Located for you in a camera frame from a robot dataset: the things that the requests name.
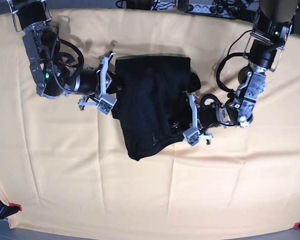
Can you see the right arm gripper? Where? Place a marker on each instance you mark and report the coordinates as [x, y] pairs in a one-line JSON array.
[[97, 82]]

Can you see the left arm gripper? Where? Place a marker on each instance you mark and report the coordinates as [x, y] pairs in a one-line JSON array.
[[182, 119]]

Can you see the dark navy T-shirt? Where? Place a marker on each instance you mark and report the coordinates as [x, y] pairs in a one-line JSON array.
[[152, 105]]

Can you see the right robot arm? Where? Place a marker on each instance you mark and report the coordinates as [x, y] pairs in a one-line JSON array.
[[58, 66]]

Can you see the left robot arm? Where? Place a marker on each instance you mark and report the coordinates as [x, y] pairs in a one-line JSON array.
[[271, 28]]

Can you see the yellow table cloth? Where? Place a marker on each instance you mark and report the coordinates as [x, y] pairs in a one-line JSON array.
[[70, 171]]

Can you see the white power strip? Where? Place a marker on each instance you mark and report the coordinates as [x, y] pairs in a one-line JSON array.
[[218, 8]]

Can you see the red black clamp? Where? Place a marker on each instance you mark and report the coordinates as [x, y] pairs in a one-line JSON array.
[[8, 210]]

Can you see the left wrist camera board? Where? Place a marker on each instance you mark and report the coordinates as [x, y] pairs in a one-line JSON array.
[[192, 136]]

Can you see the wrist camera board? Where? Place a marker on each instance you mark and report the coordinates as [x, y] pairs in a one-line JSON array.
[[106, 103], [192, 136]]

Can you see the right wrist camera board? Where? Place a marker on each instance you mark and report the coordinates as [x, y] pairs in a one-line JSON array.
[[106, 103]]

